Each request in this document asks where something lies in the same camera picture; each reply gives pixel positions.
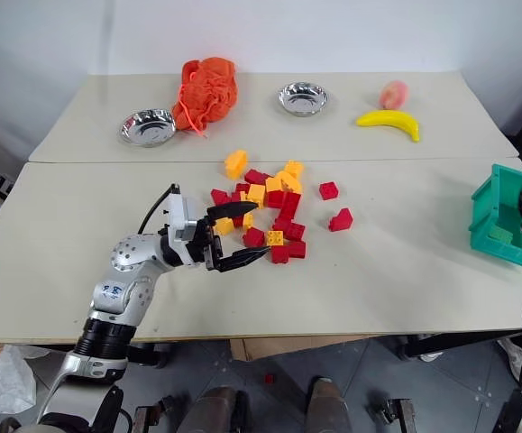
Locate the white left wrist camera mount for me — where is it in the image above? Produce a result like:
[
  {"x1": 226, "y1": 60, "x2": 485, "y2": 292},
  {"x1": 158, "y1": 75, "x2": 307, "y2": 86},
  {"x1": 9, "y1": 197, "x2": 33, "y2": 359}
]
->
[{"x1": 165, "y1": 183, "x2": 208, "y2": 247}]

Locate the teal plastic bin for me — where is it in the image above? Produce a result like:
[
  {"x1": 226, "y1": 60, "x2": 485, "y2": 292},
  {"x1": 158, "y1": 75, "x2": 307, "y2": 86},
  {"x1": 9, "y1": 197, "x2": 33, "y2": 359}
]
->
[{"x1": 468, "y1": 162, "x2": 522, "y2": 274}]

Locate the white plastic bag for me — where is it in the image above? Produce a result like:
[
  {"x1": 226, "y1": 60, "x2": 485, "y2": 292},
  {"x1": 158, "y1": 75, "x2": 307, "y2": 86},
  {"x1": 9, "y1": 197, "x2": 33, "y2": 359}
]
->
[{"x1": 0, "y1": 344, "x2": 37, "y2": 415}]

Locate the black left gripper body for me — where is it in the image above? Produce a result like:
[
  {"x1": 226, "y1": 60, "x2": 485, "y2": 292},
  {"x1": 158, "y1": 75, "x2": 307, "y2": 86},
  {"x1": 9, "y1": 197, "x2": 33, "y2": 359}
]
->
[{"x1": 185, "y1": 216, "x2": 224, "y2": 272}]

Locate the red sloped toy block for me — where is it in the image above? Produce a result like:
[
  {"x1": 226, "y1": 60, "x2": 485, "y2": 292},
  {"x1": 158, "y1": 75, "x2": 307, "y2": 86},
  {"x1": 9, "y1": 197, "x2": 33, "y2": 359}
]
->
[{"x1": 327, "y1": 207, "x2": 355, "y2": 234}]

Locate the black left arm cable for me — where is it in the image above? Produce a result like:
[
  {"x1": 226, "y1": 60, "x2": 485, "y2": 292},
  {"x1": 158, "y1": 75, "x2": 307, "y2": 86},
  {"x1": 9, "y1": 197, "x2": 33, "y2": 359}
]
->
[{"x1": 136, "y1": 182, "x2": 181, "y2": 235}]

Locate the dark rounded shape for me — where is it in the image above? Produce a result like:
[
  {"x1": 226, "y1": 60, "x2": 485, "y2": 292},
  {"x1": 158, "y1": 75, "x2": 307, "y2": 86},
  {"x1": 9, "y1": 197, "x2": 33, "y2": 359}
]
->
[
  {"x1": 177, "y1": 385, "x2": 252, "y2": 433},
  {"x1": 304, "y1": 376, "x2": 351, "y2": 433}
]

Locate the orange mesh cloth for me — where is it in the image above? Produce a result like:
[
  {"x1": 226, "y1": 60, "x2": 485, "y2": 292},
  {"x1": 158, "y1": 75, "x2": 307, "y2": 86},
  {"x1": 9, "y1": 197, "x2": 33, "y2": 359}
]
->
[{"x1": 170, "y1": 56, "x2": 240, "y2": 140}]

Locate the yellow banana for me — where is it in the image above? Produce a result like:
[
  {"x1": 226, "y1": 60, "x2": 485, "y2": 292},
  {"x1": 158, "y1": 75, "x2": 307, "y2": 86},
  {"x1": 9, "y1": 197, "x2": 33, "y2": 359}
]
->
[{"x1": 355, "y1": 109, "x2": 422, "y2": 144}]

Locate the yellow sloped toy block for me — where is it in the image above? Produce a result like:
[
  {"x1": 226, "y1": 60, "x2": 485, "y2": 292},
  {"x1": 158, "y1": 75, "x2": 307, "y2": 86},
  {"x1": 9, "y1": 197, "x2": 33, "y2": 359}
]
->
[{"x1": 264, "y1": 170, "x2": 305, "y2": 195}]

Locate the green toy block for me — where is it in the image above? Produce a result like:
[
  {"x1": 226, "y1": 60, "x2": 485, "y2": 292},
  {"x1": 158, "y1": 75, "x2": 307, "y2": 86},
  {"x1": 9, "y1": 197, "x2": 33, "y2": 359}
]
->
[{"x1": 489, "y1": 225, "x2": 515, "y2": 245}]

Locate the tall red toy block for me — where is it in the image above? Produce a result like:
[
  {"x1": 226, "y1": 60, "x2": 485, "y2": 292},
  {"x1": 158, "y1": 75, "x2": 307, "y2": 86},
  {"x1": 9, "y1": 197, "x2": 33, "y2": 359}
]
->
[{"x1": 279, "y1": 190, "x2": 302, "y2": 223}]

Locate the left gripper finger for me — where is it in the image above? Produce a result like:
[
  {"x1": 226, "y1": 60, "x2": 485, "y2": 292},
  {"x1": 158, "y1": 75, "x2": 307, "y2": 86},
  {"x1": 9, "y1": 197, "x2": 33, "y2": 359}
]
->
[
  {"x1": 206, "y1": 201, "x2": 261, "y2": 227},
  {"x1": 216, "y1": 245, "x2": 272, "y2": 273}
]

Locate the brown cardboard sheet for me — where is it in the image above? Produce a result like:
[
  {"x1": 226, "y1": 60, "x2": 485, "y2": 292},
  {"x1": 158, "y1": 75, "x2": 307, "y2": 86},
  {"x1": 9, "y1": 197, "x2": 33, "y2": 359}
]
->
[{"x1": 228, "y1": 335, "x2": 372, "y2": 363}]

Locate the black table frame bar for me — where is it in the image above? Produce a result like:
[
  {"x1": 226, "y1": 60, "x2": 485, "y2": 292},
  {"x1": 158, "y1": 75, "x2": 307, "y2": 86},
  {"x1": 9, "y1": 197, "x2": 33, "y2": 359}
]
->
[{"x1": 402, "y1": 327, "x2": 522, "y2": 362}]

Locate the pink peach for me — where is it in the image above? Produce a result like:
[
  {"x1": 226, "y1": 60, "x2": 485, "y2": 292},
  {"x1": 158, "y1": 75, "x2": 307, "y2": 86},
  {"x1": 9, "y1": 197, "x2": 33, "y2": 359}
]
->
[{"x1": 380, "y1": 79, "x2": 410, "y2": 111}]

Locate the round steel bowl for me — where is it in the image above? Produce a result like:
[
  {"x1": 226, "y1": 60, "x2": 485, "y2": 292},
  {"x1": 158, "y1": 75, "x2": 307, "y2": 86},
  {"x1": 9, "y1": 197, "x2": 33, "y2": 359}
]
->
[
  {"x1": 117, "y1": 107, "x2": 178, "y2": 149},
  {"x1": 276, "y1": 81, "x2": 329, "y2": 118}
]

